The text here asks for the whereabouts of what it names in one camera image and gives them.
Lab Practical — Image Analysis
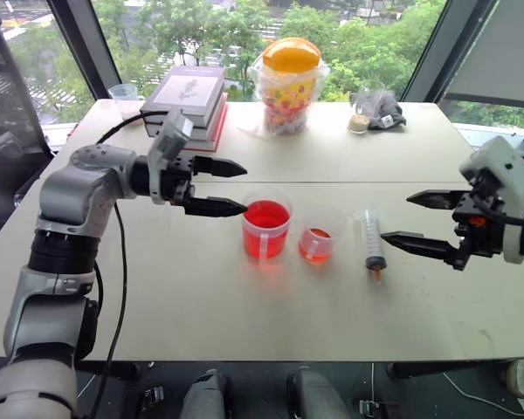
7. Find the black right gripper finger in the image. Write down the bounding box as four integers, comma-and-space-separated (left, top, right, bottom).
380, 230, 469, 271
405, 189, 471, 210

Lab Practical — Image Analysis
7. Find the white floor cable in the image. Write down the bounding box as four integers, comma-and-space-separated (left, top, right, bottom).
440, 370, 524, 412

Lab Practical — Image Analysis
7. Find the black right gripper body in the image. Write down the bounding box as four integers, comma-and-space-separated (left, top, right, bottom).
452, 185, 507, 262

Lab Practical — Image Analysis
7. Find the small cork-filled glass jar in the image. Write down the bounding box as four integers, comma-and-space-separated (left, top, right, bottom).
347, 113, 370, 134

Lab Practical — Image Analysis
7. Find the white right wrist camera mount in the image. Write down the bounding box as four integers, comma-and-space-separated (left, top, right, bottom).
458, 135, 524, 265

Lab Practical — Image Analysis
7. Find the grey window roller blind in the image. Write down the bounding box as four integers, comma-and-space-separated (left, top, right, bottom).
444, 0, 524, 111

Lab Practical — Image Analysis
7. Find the clear empty plastic cup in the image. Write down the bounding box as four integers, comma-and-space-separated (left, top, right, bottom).
107, 83, 146, 121

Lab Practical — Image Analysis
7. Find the dark book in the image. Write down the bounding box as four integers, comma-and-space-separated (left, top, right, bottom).
141, 92, 227, 133

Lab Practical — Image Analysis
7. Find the grey hardcover book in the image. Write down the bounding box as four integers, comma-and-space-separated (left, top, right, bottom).
139, 65, 227, 120

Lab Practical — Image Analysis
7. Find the large cup of red liquid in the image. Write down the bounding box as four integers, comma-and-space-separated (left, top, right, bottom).
241, 187, 293, 264

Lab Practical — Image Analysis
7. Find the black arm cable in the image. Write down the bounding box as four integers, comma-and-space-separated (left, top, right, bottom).
474, 189, 524, 228
86, 109, 169, 419

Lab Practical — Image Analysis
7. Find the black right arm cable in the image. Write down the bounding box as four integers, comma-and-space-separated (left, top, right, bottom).
474, 189, 524, 228

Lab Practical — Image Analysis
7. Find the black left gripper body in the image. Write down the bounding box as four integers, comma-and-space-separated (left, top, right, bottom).
160, 155, 198, 207

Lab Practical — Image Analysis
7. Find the small cup of red liquid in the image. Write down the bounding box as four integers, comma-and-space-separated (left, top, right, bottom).
297, 204, 348, 265

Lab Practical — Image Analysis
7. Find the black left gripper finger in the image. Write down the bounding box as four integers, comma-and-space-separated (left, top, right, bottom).
184, 196, 250, 218
194, 155, 249, 179

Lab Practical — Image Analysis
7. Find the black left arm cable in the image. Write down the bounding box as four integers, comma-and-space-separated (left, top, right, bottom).
86, 109, 169, 419

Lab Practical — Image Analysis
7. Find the clear syringe with orange tip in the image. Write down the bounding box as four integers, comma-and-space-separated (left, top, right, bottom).
357, 206, 388, 285

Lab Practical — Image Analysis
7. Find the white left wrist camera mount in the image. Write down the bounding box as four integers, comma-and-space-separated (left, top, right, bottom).
147, 108, 196, 206

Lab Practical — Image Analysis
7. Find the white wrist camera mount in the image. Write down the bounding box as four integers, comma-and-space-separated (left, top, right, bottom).
458, 135, 524, 265
147, 108, 196, 206

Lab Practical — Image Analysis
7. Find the orange-lidded candy jar in bag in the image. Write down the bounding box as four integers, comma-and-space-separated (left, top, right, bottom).
246, 37, 329, 137

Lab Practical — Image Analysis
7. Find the red-edged book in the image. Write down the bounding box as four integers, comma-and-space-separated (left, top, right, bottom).
144, 101, 230, 153

